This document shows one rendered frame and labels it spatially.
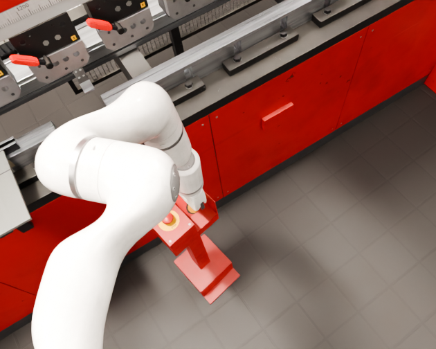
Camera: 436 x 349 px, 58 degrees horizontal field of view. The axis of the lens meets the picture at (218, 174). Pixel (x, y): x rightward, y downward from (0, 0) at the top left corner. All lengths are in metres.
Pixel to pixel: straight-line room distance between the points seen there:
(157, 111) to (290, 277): 1.47
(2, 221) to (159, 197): 0.74
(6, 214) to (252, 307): 1.21
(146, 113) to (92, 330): 0.34
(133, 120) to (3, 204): 0.68
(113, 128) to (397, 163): 1.91
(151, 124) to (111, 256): 0.23
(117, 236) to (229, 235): 1.54
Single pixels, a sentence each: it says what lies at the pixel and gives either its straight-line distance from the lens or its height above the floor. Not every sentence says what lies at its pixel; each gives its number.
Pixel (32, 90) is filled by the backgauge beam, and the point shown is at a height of 0.93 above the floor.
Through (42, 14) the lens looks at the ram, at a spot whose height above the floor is 1.36.
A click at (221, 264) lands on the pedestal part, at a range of 1.91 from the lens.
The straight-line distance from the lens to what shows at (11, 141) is 1.38.
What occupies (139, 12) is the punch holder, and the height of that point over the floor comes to 1.25.
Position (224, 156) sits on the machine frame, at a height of 0.49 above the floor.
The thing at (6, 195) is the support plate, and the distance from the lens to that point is 1.27.
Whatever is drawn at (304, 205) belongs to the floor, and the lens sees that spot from 2.15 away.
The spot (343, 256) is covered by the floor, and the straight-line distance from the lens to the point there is 2.09.
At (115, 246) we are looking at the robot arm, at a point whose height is 1.45.
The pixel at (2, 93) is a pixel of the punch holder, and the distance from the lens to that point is 1.17.
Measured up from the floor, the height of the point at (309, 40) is 0.88.
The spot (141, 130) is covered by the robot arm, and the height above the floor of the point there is 1.42.
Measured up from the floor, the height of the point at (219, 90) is 0.87.
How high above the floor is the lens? 1.97
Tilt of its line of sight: 62 degrees down
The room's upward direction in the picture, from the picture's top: 11 degrees counter-clockwise
